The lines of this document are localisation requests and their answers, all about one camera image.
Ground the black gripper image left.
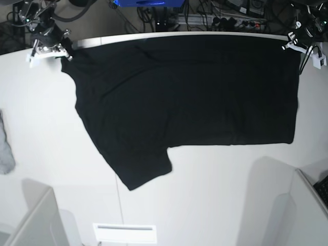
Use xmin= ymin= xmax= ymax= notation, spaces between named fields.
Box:
xmin=30 ymin=22 xmax=74 ymax=58

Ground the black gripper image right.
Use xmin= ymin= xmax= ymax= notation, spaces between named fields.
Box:
xmin=302 ymin=22 xmax=325 ymax=42

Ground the black T-shirt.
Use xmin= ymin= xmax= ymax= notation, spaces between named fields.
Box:
xmin=61 ymin=35 xmax=300 ymax=190

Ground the blue box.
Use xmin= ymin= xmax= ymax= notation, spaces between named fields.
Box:
xmin=114 ymin=0 xmax=184 ymax=7

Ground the grey cloth at left edge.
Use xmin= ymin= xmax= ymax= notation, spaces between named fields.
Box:
xmin=1 ymin=112 xmax=16 ymax=175

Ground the black keyboard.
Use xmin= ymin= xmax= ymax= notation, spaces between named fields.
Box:
xmin=313 ymin=176 xmax=328 ymax=208

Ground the white partition panel right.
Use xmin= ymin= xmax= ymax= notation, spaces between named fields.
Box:
xmin=266 ymin=168 xmax=328 ymax=246

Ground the white partition panel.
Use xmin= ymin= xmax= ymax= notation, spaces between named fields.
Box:
xmin=1 ymin=179 xmax=83 ymax=245
xmin=266 ymin=168 xmax=328 ymax=246

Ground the white partition panel left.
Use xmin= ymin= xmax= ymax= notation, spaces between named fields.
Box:
xmin=1 ymin=179 xmax=83 ymax=245

